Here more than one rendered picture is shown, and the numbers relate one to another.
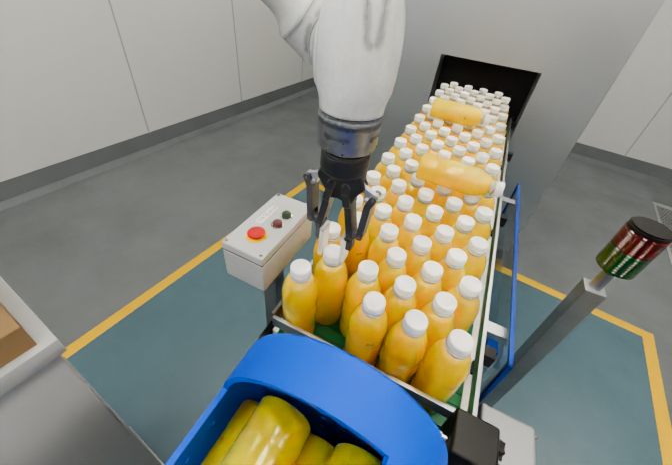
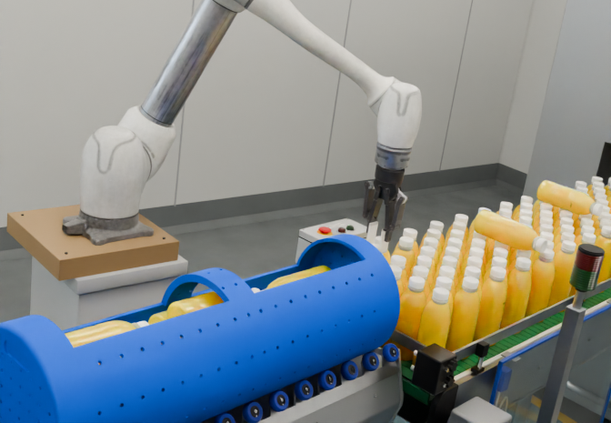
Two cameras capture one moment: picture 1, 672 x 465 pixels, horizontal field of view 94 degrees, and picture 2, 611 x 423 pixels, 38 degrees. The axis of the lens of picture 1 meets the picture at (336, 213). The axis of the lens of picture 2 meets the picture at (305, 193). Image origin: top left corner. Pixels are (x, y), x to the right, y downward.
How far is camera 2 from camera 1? 1.82 m
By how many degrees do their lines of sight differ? 27
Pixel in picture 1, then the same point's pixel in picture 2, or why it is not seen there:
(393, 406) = (374, 252)
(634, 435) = not seen: outside the picture
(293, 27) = (374, 102)
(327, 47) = (382, 113)
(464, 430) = (432, 347)
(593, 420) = not seen: outside the picture
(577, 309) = (565, 328)
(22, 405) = (153, 300)
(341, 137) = (385, 156)
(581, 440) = not seen: outside the picture
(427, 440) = (385, 271)
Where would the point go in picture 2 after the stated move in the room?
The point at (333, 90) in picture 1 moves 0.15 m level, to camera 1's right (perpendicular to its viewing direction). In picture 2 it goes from (382, 131) to (440, 145)
